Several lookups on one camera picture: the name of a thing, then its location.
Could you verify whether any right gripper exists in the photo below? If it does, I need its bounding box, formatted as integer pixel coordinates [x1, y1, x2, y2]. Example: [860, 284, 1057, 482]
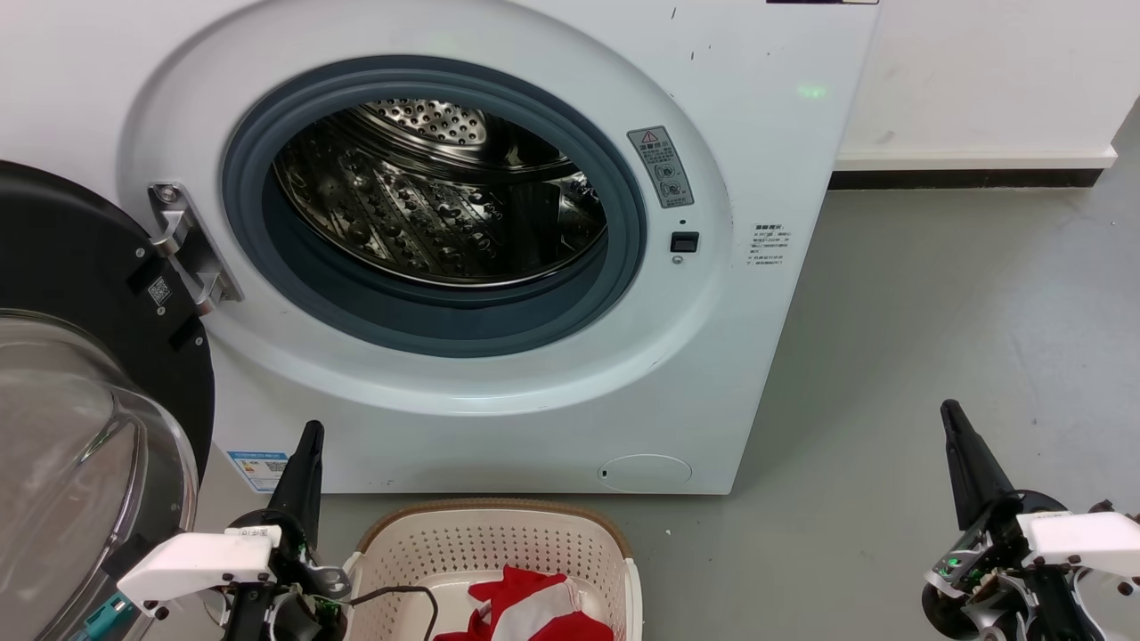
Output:
[922, 400, 1105, 641]

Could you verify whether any black wall baseboard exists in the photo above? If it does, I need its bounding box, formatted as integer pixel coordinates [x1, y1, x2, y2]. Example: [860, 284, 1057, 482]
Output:
[830, 167, 1105, 191]

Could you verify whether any black glass washer door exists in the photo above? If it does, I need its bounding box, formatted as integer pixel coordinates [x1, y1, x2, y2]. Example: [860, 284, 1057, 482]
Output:
[0, 160, 217, 641]

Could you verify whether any cream perforated laundry basket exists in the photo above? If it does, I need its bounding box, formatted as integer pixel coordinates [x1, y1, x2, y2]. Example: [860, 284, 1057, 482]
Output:
[343, 499, 644, 641]

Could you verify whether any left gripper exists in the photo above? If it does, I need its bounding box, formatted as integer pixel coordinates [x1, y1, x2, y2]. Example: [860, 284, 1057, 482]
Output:
[223, 421, 350, 641]

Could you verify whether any red and white garment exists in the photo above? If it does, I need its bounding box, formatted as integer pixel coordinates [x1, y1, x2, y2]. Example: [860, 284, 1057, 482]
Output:
[434, 565, 615, 641]

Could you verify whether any round white filter cover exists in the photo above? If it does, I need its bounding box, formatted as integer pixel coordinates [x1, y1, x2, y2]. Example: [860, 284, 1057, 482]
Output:
[598, 454, 694, 493]

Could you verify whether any thin black cable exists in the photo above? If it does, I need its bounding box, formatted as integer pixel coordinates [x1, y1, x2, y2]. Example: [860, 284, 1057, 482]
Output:
[343, 586, 442, 641]

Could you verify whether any blue energy label sticker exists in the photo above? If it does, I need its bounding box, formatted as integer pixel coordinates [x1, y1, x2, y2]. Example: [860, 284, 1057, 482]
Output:
[227, 450, 290, 493]

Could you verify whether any metal door hinge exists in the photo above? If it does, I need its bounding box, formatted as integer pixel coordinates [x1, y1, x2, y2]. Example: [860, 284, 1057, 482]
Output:
[150, 183, 244, 315]

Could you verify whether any grey warning sticker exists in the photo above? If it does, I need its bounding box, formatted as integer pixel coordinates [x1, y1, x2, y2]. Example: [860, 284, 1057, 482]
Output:
[627, 126, 696, 210]

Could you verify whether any white front-load washing machine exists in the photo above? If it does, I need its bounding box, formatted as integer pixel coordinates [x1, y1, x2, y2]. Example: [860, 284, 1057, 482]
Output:
[0, 0, 883, 496]

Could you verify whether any grey rubber door gasket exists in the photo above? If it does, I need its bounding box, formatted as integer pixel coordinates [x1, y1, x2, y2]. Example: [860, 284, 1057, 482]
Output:
[223, 55, 648, 359]

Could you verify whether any stainless steel washing machine drum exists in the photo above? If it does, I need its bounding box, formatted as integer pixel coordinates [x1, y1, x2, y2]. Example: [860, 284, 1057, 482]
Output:
[274, 98, 609, 288]

